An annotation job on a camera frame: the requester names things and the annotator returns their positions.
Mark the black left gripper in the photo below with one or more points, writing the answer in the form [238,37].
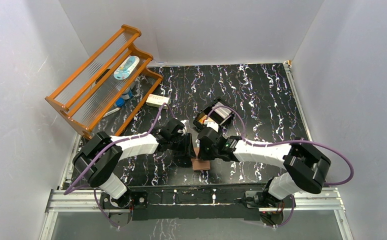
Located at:
[187,145]

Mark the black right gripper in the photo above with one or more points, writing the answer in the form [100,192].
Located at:
[203,155]

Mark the black card tray box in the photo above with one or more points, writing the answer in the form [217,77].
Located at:
[203,113]

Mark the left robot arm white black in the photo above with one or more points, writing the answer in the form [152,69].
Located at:
[99,157]

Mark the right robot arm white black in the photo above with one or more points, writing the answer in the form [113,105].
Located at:
[306,167]

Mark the grey white card stack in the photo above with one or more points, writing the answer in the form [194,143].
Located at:
[221,110]

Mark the white red small box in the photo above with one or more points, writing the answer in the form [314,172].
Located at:
[157,100]

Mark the blue cap bottle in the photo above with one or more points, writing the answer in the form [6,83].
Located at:
[126,96]

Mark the white pen under shelf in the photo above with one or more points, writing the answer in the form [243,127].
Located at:
[110,112]

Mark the orange wooden shelf rack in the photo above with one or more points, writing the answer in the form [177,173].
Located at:
[91,91]

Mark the white blue tube package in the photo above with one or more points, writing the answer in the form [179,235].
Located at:
[126,68]

